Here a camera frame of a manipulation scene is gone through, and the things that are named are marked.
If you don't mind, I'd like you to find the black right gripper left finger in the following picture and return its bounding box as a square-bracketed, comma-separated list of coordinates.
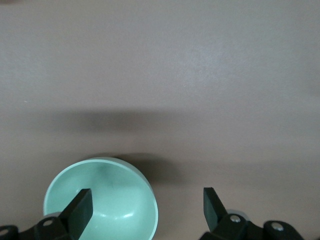
[32, 188, 94, 240]

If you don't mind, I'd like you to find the pale green bowl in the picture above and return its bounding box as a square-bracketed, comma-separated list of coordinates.
[43, 156, 159, 240]

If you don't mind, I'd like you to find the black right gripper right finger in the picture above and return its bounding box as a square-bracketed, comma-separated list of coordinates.
[203, 187, 251, 240]

